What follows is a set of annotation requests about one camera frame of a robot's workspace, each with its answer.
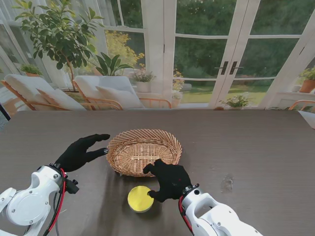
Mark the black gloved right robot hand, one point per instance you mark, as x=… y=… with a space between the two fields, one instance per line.
x=173 y=179

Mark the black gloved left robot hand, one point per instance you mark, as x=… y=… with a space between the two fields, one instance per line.
x=75 y=155

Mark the oval wicker basket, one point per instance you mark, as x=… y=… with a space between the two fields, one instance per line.
x=145 y=152

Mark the yellow culture dish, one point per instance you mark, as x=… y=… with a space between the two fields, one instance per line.
x=139 y=199

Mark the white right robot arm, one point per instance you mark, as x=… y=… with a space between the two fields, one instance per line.
x=216 y=216

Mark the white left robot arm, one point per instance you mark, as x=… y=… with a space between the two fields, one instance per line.
x=29 y=209

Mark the printed garden room backdrop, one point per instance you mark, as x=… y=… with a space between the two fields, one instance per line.
x=197 y=61

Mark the white sheet corner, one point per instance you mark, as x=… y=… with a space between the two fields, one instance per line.
x=308 y=118

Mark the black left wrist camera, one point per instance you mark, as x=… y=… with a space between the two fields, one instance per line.
x=73 y=186

